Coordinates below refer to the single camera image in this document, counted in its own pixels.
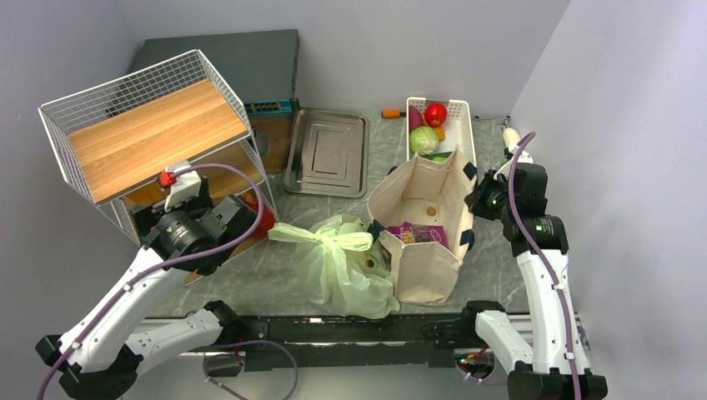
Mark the metal tray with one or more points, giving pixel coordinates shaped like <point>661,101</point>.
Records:
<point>328,154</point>

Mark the red snack bag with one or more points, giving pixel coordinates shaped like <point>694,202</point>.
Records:
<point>267,221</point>

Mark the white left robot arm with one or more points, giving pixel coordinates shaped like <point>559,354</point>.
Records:
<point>102,356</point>

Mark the top wooden shelf board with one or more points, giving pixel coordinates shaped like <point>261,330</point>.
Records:
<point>124,152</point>

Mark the green cabbage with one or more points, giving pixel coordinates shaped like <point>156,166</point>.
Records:
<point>423,141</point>

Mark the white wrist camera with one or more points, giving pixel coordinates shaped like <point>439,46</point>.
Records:
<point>512,152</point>
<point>182,186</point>

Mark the purple snack bag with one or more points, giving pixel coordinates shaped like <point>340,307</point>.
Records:
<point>410,233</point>

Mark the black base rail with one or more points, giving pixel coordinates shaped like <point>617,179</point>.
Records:
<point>435,340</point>

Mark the purple sweet potato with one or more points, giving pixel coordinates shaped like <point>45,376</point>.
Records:
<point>415,118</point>

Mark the green avocado plastic bag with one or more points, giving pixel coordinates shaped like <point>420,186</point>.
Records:
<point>339,267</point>

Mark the white wire shelf rack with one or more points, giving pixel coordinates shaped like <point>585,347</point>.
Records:
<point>88,107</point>

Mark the white radish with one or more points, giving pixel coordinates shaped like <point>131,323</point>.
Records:
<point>511,137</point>

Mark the white plastic basket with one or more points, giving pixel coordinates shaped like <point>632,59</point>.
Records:
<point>458,126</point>

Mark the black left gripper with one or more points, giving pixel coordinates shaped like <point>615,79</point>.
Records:
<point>147,217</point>

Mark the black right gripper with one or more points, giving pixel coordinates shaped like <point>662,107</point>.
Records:
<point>475,200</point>

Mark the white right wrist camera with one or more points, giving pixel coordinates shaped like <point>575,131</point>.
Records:
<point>512,152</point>

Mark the beige canvas tote bag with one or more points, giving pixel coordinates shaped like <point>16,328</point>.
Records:
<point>421,221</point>

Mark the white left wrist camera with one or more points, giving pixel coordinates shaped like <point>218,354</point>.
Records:
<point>182,186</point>

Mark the orange small pepper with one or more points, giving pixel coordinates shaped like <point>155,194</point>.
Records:
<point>440,133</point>

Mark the red apple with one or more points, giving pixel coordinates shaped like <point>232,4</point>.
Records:
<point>435,114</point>

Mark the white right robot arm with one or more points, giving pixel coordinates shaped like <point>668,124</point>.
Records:
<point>554,365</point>

